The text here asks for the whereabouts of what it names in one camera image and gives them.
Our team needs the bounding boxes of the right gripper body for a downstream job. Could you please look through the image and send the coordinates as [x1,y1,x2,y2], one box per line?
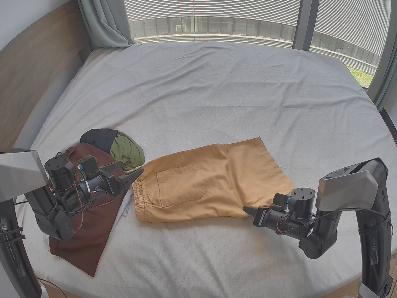
[252,207,291,233]

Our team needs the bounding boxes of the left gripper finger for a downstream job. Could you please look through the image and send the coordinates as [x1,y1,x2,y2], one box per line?
[119,167,145,189]
[98,161,122,175]

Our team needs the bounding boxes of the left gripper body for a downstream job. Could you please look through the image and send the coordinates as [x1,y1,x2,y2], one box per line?
[84,169,131,200]

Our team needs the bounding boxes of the tan trousers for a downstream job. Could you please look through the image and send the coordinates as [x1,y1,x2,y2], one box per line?
[131,137,295,223]

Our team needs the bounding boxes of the bed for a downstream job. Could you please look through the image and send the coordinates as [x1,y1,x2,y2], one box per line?
[0,0,397,298]

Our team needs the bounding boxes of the white garment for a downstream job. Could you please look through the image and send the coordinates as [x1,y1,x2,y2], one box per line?
[113,189,134,229]

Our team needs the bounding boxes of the green garment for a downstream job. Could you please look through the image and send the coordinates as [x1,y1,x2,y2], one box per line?
[110,132,146,171]

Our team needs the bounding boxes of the black garment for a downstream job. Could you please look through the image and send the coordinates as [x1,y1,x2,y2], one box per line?
[80,129,120,154]

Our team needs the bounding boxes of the brown shorts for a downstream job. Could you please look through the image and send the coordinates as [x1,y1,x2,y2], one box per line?
[48,143,131,278]

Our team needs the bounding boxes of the grey-green curtain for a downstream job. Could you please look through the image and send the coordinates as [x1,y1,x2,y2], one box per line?
[74,0,137,49]
[375,0,397,112]

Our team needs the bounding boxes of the window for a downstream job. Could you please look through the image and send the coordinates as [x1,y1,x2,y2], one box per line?
[119,0,393,105]

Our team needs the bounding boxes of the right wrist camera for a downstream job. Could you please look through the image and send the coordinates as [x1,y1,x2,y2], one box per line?
[272,193,291,213]

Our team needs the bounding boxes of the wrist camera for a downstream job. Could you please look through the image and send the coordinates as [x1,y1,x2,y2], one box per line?
[79,155,98,179]
[272,193,291,213]

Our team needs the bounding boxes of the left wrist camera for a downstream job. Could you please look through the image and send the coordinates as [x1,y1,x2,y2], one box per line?
[79,155,98,179]

